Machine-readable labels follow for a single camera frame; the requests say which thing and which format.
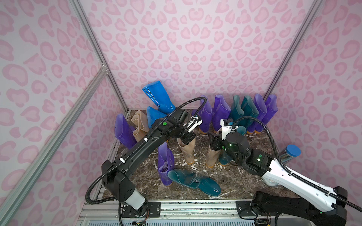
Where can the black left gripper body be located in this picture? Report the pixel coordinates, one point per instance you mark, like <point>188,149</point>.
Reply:
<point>184,134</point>

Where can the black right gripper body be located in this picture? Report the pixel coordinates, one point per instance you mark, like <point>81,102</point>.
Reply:
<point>215,142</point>

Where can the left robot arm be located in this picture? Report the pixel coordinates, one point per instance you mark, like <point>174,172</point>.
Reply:
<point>118,182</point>

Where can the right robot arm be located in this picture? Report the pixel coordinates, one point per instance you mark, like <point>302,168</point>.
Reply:
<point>319,204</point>

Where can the aluminium diagonal beam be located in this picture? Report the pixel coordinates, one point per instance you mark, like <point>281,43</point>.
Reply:
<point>32,174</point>

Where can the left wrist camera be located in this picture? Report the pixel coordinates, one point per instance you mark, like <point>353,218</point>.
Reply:
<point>194,122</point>

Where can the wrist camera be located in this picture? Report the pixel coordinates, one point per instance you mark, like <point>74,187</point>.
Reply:
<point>226,127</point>
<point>194,122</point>

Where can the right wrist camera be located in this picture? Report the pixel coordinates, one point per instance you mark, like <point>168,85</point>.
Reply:
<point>226,127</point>

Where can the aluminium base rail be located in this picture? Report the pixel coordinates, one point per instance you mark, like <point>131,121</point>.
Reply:
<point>212,212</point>

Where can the aluminium corner post left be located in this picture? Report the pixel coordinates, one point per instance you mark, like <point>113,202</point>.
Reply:
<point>77,6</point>

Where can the aluminium corner post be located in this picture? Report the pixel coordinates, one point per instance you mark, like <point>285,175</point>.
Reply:
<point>77,6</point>
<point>306,23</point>

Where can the aluminium corner post right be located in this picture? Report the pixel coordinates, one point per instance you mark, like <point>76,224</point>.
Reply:
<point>306,23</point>

